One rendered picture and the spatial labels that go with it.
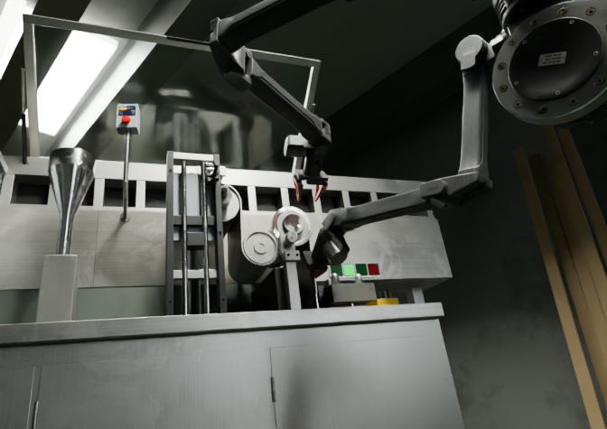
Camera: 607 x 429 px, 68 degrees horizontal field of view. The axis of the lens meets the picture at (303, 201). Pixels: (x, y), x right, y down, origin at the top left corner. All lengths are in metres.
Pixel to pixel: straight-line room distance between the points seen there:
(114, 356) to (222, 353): 0.24
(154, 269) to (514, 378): 2.67
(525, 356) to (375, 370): 2.43
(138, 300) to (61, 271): 0.35
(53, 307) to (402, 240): 1.45
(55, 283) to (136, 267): 0.37
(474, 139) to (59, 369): 1.08
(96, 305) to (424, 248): 1.43
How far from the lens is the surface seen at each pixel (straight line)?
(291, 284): 1.46
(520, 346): 3.62
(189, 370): 1.12
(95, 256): 1.80
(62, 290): 1.50
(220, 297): 1.30
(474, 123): 1.23
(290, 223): 1.56
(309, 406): 1.18
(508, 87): 0.87
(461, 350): 3.81
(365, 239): 2.07
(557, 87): 0.83
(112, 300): 1.76
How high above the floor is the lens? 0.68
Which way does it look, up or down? 24 degrees up
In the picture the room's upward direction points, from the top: 8 degrees counter-clockwise
